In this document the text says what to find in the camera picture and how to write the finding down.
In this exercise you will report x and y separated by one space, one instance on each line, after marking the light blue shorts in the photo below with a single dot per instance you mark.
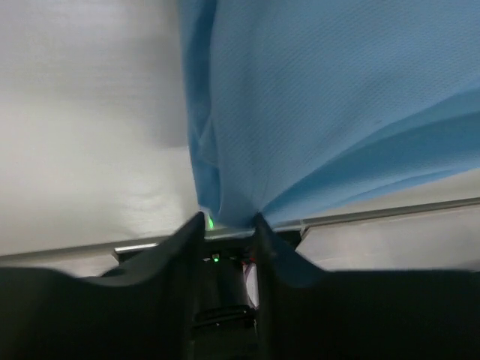
297 107

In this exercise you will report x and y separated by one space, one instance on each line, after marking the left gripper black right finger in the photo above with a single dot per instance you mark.
306 312

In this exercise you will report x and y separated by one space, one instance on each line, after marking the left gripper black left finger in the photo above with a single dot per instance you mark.
141 309

